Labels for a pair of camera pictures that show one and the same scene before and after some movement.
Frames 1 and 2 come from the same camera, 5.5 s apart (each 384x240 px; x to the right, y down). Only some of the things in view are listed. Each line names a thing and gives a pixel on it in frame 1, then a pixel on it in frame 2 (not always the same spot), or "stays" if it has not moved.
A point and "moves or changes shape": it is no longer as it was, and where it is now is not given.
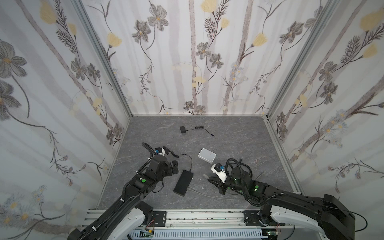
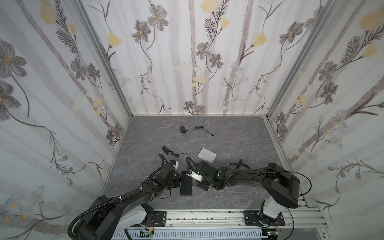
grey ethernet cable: x=206 y=176 moves or changes shape
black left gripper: x=173 y=167 -> x=179 y=180
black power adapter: x=183 y=129 stays
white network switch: x=207 y=155 stays
